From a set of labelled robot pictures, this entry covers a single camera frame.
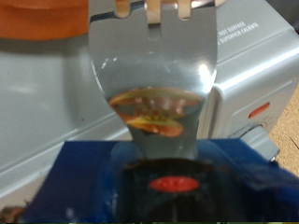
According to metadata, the silver toaster oven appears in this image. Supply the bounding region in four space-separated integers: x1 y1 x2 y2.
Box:
0 0 297 200

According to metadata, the metal spatula with blue block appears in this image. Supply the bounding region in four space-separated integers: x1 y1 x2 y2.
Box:
18 0 299 224

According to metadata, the white bread slice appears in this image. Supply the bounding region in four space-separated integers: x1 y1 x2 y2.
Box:
0 0 91 41

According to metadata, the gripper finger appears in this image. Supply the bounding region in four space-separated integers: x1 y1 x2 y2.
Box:
0 205 26 224

